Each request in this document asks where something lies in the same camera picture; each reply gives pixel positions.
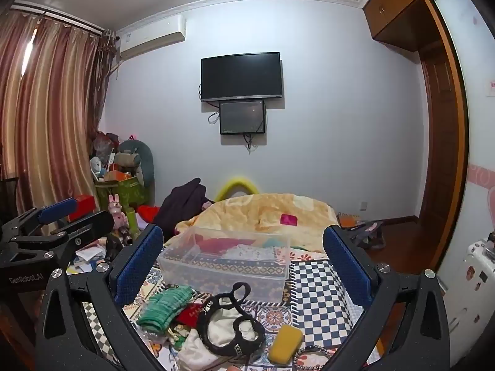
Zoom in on red folded cloth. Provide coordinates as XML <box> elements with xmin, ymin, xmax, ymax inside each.
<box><xmin>197</xmin><ymin>238</ymin><xmax>233</xmax><ymax>254</ymax></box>

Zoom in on yellow foam ring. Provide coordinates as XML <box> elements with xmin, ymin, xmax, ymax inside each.
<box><xmin>215</xmin><ymin>177</ymin><xmax>260</xmax><ymax>202</ymax></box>

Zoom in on red cloth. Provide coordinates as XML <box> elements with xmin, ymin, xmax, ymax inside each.
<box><xmin>176</xmin><ymin>303</ymin><xmax>205</xmax><ymax>327</ymax></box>
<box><xmin>197</xmin><ymin>238</ymin><xmax>233</xmax><ymax>254</ymax></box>

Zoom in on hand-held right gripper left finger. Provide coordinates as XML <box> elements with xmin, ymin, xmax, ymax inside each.
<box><xmin>35</xmin><ymin>224</ymin><xmax>165</xmax><ymax>371</ymax></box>

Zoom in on striped brown curtain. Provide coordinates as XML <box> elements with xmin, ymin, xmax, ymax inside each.
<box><xmin>0</xmin><ymin>6</ymin><xmax>117</xmax><ymax>240</ymax></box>

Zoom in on pink bunny toy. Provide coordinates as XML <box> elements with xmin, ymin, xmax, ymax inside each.
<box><xmin>108</xmin><ymin>194</ymin><xmax>129</xmax><ymax>228</ymax></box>

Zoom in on clear plastic storage box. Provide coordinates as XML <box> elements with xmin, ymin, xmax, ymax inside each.
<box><xmin>157</xmin><ymin>227</ymin><xmax>291</xmax><ymax>304</ymax></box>

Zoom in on white cloth with black trim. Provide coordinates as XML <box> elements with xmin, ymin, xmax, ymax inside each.
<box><xmin>197</xmin><ymin>282</ymin><xmax>267</xmax><ymax>357</ymax></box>

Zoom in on dark jacket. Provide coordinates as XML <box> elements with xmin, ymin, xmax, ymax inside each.
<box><xmin>154</xmin><ymin>178</ymin><xmax>211</xmax><ymax>236</ymax></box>

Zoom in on patterned folded cloth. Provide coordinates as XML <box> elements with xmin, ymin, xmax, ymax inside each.
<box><xmin>224</xmin><ymin>244</ymin><xmax>277</xmax><ymax>262</ymax></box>

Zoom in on scattered papers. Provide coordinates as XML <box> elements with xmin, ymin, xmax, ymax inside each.
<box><xmin>67</xmin><ymin>240</ymin><xmax>108</xmax><ymax>275</ymax></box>

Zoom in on black wall television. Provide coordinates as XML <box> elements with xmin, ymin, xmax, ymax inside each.
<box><xmin>200</xmin><ymin>52</ymin><xmax>284</xmax><ymax>103</ymax></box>

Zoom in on red fabric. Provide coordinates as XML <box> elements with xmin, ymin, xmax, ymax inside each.
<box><xmin>137</xmin><ymin>205</ymin><xmax>161</xmax><ymax>225</ymax></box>

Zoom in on curtain rail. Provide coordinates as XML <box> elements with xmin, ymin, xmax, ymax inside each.
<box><xmin>10</xmin><ymin>2</ymin><xmax>117</xmax><ymax>38</ymax></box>

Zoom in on patterned bedsheet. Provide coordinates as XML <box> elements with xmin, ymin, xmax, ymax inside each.
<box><xmin>67</xmin><ymin>245</ymin><xmax>387</xmax><ymax>371</ymax></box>

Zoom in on black chair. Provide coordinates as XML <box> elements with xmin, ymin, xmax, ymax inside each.
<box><xmin>0</xmin><ymin>177</ymin><xmax>19</xmax><ymax>225</ymax></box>

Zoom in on white suitcase with stickers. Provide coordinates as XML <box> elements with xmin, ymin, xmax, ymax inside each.
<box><xmin>445</xmin><ymin>236</ymin><xmax>495</xmax><ymax>356</ymax></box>

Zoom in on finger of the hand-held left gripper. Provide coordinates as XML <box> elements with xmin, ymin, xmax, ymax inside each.
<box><xmin>46</xmin><ymin>212</ymin><xmax>115</xmax><ymax>258</ymax></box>
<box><xmin>8</xmin><ymin>198</ymin><xmax>78</xmax><ymax>236</ymax></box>

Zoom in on red box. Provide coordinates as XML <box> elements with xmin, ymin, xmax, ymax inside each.
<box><xmin>75</xmin><ymin>194</ymin><xmax>97</xmax><ymax>213</ymax></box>

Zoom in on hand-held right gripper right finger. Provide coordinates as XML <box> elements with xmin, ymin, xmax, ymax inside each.
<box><xmin>322</xmin><ymin>224</ymin><xmax>451</xmax><ymax>371</ymax></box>

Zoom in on white air conditioner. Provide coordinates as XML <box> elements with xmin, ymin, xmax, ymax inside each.
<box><xmin>115</xmin><ymin>15</ymin><xmax>186</xmax><ymax>57</ymax></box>

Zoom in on green knitted cloth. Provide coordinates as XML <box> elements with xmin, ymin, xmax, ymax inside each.
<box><xmin>137</xmin><ymin>285</ymin><xmax>196</xmax><ymax>333</ymax></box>

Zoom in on yellow sponge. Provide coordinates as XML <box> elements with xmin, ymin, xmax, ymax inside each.
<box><xmin>268</xmin><ymin>325</ymin><xmax>304</xmax><ymax>365</ymax></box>

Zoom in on yellow blanket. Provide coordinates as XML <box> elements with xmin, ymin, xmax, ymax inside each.
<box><xmin>174</xmin><ymin>192</ymin><xmax>341</xmax><ymax>253</ymax></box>

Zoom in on green storage bin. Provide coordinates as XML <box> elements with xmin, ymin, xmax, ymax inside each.
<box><xmin>95</xmin><ymin>176</ymin><xmax>147</xmax><ymax>211</ymax></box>

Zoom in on beaded bracelet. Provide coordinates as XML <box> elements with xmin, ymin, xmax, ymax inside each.
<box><xmin>293</xmin><ymin>346</ymin><xmax>333</xmax><ymax>371</ymax></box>

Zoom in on wooden door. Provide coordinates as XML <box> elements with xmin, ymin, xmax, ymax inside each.
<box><xmin>420</xmin><ymin>46</ymin><xmax>470</xmax><ymax>275</ymax></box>

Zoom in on small black wall monitor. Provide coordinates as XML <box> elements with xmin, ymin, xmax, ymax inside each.
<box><xmin>219</xmin><ymin>100</ymin><xmax>267</xmax><ymax>135</ymax></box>

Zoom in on wooden wall cabinet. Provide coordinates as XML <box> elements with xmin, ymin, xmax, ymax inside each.
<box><xmin>364</xmin><ymin>0</ymin><xmax>453</xmax><ymax>52</ymax></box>

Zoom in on grey plush pillow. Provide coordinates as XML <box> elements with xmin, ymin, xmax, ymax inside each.
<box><xmin>116</xmin><ymin>139</ymin><xmax>155</xmax><ymax>190</ymax></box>

